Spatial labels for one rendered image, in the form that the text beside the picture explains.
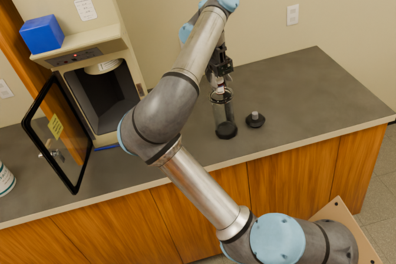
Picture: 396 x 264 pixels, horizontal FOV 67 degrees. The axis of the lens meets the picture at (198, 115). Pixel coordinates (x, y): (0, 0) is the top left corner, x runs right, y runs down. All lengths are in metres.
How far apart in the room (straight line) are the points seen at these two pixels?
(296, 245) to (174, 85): 0.44
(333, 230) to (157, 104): 0.54
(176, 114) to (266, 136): 0.79
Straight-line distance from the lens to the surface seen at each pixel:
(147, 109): 0.66
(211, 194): 0.79
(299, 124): 1.44
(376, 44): 2.35
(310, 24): 1.99
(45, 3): 1.23
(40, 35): 1.16
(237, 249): 0.86
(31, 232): 1.64
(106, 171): 1.43
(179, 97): 0.65
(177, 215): 1.58
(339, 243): 0.86
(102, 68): 1.33
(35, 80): 1.31
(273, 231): 0.76
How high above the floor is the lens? 1.92
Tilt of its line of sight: 39 degrees down
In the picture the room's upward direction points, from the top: 13 degrees counter-clockwise
